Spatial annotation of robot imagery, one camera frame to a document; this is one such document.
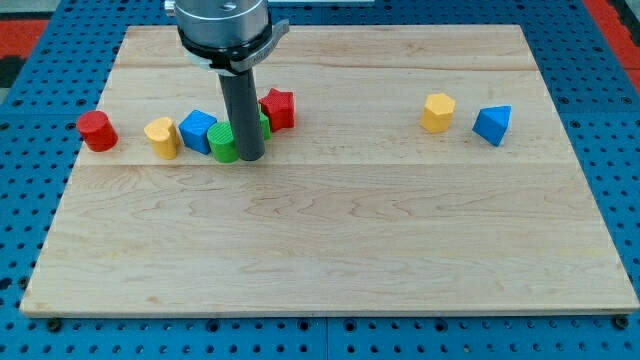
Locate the blue triangle block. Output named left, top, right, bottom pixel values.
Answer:
left=472, top=105, right=512, bottom=147

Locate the wooden board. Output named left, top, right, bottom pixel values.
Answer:
left=21, top=25, right=639, bottom=318

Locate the blue cube block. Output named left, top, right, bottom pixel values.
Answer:
left=179, top=110, right=217, bottom=155

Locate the green block behind rod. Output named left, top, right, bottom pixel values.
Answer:
left=258, top=104, right=271, bottom=140

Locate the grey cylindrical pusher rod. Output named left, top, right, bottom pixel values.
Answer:
left=218, top=70, right=265, bottom=161

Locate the green cylinder block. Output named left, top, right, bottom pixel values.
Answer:
left=207, top=122, right=239, bottom=163

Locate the yellow heart block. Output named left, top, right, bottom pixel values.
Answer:
left=144, top=117, right=180, bottom=160

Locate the yellow hexagon block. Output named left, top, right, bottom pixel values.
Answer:
left=420, top=93, right=456, bottom=133

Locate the red cylinder block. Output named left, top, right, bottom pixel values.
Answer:
left=76, top=110, right=118, bottom=152

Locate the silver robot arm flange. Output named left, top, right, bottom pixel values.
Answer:
left=164, top=0, right=290, bottom=76

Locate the red star block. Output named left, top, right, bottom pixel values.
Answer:
left=258, top=88, right=295, bottom=132

